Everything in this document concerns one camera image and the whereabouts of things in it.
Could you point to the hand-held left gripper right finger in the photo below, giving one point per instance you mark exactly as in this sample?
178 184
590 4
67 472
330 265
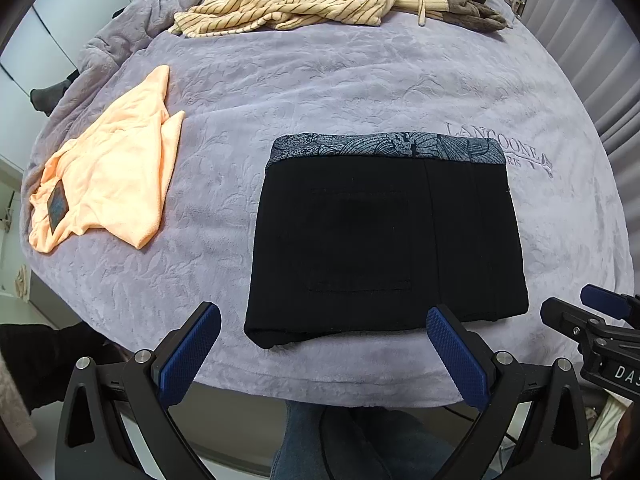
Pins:
455 360

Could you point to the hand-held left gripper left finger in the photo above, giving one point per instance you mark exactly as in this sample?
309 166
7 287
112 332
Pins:
190 350

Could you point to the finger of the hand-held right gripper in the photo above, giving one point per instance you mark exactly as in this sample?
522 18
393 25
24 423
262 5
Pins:
565 316
605 301

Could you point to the black pants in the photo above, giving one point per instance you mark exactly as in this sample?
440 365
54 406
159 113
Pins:
375 240

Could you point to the white cloth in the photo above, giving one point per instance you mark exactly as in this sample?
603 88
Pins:
610 430

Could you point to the person's blue jeans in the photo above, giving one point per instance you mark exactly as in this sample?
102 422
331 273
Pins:
350 445

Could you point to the dark cloth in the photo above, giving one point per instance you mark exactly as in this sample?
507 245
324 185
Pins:
45 360

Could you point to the peach cloth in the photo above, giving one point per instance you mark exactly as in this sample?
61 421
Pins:
125 160

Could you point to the grey curtain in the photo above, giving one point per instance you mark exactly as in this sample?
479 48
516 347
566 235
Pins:
590 35

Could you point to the lavender fleece bed sheet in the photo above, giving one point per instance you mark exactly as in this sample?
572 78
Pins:
350 85

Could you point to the lavender fleece duvet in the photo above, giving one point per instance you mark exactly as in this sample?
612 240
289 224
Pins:
125 25

